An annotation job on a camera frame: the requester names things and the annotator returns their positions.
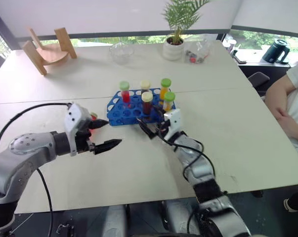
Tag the dark tube with cream cap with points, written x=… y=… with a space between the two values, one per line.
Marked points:
x=145 y=85
x=147 y=106

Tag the green plant in white pot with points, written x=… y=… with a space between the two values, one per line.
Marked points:
x=172 y=50

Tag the wooden stand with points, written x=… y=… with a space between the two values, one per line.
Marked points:
x=52 y=55

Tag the white and purple cup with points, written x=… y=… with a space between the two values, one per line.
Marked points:
x=231 y=45

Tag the yellow tube with green cap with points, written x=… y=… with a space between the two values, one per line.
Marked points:
x=168 y=103

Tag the black metal clip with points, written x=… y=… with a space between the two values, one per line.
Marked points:
x=64 y=228

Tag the clear glass bowl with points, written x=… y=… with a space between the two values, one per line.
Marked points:
x=121 y=53

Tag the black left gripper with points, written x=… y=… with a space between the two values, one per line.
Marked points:
x=83 y=142

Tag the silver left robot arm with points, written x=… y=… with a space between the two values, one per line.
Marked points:
x=20 y=153

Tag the person's bare forearm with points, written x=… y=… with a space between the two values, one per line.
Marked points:
x=278 y=98

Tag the white and black shoe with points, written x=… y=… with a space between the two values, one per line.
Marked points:
x=290 y=205

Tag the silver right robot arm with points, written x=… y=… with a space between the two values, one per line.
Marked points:
x=203 y=170

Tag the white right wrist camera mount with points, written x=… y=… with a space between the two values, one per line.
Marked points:
x=173 y=121

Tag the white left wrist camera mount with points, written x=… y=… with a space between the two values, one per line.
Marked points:
x=73 y=118

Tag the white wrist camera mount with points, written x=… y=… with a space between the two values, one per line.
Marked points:
x=73 y=118
x=173 y=121

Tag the small red object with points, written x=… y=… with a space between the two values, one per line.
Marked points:
x=193 y=59

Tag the dark green kettle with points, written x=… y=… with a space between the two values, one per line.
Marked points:
x=274 y=53

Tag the red tube with cream cap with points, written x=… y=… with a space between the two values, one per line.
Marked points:
x=93 y=115

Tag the clear plastic jar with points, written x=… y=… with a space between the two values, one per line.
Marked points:
x=198 y=50

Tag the blue test tube rack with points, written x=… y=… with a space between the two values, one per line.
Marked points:
x=119 y=114

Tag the red tube with green cap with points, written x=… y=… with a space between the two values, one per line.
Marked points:
x=125 y=96

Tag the black flat device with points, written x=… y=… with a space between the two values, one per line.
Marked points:
x=239 y=59

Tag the black chair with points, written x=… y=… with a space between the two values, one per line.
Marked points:
x=258 y=80

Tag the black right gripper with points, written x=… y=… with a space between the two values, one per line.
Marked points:
x=158 y=129

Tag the orange tube with green cap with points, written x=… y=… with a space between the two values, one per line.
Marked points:
x=164 y=91

